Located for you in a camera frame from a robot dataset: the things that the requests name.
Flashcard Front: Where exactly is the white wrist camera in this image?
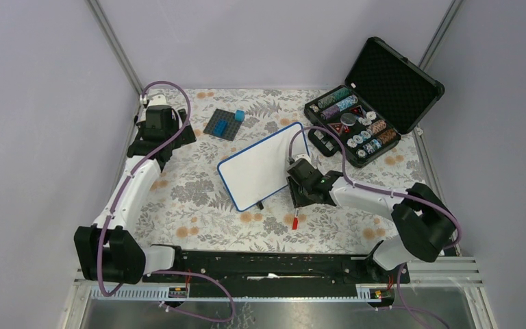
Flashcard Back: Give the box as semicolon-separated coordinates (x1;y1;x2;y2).
293;154;311;162
147;93;167;108

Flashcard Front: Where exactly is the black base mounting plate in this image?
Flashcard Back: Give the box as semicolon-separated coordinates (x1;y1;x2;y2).
143;248;410;288

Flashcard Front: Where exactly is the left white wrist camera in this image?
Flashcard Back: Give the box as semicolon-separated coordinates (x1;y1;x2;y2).
147;93;167;108

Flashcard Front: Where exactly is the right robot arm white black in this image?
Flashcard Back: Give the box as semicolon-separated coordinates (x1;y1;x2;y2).
287;158;456;282

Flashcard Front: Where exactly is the blue lego brick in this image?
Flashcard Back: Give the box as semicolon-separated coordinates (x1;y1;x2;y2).
213;120;228;137

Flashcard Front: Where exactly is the black poker chip case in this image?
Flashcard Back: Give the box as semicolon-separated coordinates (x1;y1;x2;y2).
303;36;444;168

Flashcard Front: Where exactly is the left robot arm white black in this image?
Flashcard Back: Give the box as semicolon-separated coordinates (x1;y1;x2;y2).
74;106;196;284

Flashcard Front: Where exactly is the light blue cube block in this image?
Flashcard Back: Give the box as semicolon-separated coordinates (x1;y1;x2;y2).
234;110;245;122

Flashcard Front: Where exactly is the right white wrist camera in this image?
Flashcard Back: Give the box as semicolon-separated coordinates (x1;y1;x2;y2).
293;154;311;162

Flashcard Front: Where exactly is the blue framed whiteboard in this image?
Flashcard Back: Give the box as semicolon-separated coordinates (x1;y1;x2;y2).
217;122;310;212

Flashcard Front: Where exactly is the red marker cap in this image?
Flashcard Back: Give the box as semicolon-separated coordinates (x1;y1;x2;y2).
292;217;299;230

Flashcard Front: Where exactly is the white slotted cable duct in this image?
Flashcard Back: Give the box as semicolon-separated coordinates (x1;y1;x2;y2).
110;282;394;303

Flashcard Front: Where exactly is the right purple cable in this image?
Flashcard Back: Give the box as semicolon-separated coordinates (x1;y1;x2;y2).
288;126;464;329

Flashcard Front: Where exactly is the dark grey lego baseplate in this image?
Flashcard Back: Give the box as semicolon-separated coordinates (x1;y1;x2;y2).
203;109;245;141

